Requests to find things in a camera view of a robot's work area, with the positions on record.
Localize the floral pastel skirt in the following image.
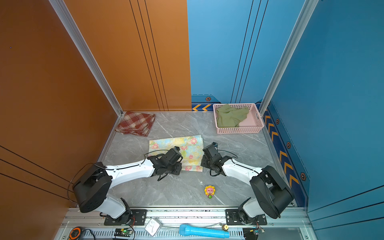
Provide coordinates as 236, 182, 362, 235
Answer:
148, 135, 204, 172

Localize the red plaid skirt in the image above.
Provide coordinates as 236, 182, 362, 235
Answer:
115, 111, 156, 137

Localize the pink perforated plastic basket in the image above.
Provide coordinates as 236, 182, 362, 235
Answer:
213, 103, 265, 134

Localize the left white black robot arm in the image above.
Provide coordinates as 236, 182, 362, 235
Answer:
73, 150, 183, 225

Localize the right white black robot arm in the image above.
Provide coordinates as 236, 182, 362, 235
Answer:
201, 143, 295, 225

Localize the yellow sunflower toy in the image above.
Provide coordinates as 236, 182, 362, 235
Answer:
204, 186, 216, 199

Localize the olive green skirt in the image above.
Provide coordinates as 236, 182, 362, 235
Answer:
216, 104, 249, 128

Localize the white square card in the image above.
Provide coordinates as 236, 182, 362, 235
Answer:
145, 218, 162, 237

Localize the cyan toy microphone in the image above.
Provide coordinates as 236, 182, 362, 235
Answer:
179, 224, 230, 239

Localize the left green circuit board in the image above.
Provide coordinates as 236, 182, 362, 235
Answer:
114, 228, 135, 238

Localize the green circuit board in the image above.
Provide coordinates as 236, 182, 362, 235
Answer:
114, 228, 135, 238
251, 227, 265, 235

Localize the right green circuit board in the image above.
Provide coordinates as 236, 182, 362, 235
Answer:
251, 227, 265, 235

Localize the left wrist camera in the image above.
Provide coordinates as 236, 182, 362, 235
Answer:
165, 146, 183, 164

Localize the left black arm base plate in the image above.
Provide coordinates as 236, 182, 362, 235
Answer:
104, 209, 148, 226

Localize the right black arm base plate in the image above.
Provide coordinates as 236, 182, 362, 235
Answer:
225, 209, 268, 226

